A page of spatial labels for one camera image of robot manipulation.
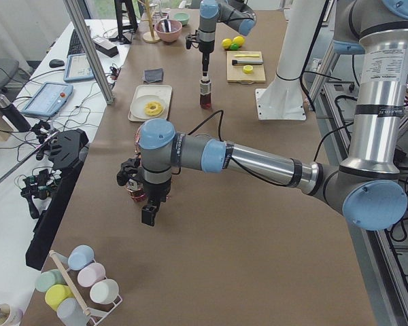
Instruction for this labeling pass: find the lilac pink cup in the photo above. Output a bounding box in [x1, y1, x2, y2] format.
[78, 262, 105, 287]

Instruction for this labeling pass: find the grey folded cloth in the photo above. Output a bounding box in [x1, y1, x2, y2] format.
[143, 68, 164, 84]

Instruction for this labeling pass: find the copper wire bottle rack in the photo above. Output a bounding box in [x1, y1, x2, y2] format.
[125, 128, 173, 204]

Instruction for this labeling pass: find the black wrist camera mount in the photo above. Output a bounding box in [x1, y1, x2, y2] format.
[116, 156, 141, 186]

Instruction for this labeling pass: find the tea bottle dark liquid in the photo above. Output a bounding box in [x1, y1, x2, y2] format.
[200, 75, 211, 109]

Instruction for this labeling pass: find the metal muddler rod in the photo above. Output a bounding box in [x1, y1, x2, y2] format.
[231, 59, 263, 66]

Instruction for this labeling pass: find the black thermos bottle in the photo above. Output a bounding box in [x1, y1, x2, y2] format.
[0, 94, 31, 132]

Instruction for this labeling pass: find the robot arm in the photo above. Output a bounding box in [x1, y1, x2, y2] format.
[197, 0, 256, 81]
[139, 1, 408, 231]

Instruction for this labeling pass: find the glazed donut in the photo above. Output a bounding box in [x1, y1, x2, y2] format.
[144, 101, 164, 117]

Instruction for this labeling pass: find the cream serving tray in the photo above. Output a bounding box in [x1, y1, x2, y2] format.
[128, 85, 173, 122]

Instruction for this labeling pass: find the mint green bowl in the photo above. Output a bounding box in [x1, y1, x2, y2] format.
[173, 12, 190, 26]

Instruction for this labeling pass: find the green lime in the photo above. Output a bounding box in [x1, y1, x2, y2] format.
[229, 43, 239, 51]

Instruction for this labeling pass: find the yellow plastic knife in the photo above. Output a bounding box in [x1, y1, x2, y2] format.
[234, 54, 260, 58]

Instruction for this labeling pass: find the white cup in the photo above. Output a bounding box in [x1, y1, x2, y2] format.
[90, 278, 119, 304]

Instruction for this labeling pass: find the yellow cup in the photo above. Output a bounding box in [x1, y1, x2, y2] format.
[44, 284, 74, 311]

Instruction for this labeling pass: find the yellow lemon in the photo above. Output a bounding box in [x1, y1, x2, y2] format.
[233, 35, 245, 47]
[221, 38, 232, 50]

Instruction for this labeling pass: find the wooden cutting board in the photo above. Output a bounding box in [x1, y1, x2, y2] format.
[226, 51, 266, 84]

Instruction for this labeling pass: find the blue teach pendant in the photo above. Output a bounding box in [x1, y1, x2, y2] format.
[21, 82, 73, 119]
[63, 54, 95, 83]

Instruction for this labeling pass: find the aluminium frame post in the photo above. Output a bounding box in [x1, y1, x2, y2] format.
[63, 0, 114, 105]

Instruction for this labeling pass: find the pink bowl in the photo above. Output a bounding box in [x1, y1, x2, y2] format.
[154, 19, 182, 43]

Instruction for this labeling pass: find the white wire cup rack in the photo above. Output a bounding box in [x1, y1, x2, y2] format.
[49, 250, 123, 325]

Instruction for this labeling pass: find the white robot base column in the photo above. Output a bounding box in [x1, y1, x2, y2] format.
[256, 0, 328, 121]

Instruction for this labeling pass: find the wooden mug tree stand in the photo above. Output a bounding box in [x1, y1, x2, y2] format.
[137, 0, 161, 43]

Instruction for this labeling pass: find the white round plate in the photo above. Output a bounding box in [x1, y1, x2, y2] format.
[131, 95, 167, 120]

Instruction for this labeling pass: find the grey blue cup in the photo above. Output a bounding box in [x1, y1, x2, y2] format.
[56, 298, 89, 326]

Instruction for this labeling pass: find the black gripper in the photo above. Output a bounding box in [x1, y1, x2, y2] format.
[141, 181, 171, 226]
[202, 52, 210, 77]

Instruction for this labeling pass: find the half lemon slice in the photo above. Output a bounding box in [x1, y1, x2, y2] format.
[242, 65, 254, 74]

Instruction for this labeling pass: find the yellow lemon near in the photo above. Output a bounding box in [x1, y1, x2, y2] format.
[221, 38, 232, 50]

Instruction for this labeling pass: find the yellow lemon far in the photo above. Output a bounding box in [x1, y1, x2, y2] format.
[233, 35, 245, 47]

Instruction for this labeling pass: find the light blue cup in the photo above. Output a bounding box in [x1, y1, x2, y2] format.
[68, 244, 95, 271]

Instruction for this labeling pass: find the pale green cup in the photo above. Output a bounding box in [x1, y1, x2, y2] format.
[35, 269, 66, 293]

